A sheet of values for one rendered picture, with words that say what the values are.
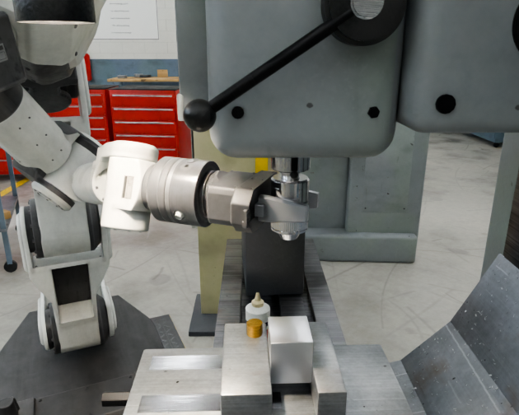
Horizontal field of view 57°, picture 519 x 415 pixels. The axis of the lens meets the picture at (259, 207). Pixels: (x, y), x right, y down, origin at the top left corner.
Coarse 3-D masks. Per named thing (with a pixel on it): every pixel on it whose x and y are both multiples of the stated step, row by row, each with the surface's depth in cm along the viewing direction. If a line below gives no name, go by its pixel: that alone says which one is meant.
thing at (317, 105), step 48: (240, 0) 42; (288, 0) 42; (240, 48) 43; (336, 48) 44; (384, 48) 44; (240, 96) 45; (288, 96) 45; (336, 96) 45; (384, 96) 45; (240, 144) 46; (288, 144) 47; (336, 144) 47; (384, 144) 47
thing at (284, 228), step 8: (272, 192) 58; (280, 192) 56; (288, 192) 56; (296, 192) 56; (304, 192) 57; (296, 200) 56; (304, 200) 57; (272, 224) 59; (280, 224) 58; (288, 224) 57; (296, 224) 57; (304, 224) 58; (280, 232) 58; (288, 232) 58; (296, 232) 58
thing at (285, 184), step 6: (300, 174) 59; (276, 180) 56; (282, 180) 56; (288, 180) 56; (294, 180) 56; (300, 180) 56; (306, 180) 57; (276, 186) 57; (282, 186) 56; (288, 186) 56; (294, 186) 56; (300, 186) 56; (306, 186) 57
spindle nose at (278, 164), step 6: (276, 162) 56; (282, 162) 55; (288, 162) 55; (300, 162) 55; (306, 162) 56; (276, 168) 56; (282, 168) 55; (288, 168) 55; (300, 168) 55; (306, 168) 56
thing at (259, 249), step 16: (256, 240) 94; (272, 240) 94; (288, 240) 94; (304, 240) 94; (256, 256) 95; (272, 256) 95; (288, 256) 95; (304, 256) 96; (256, 272) 96; (272, 272) 96; (288, 272) 96; (256, 288) 97; (272, 288) 97; (288, 288) 97
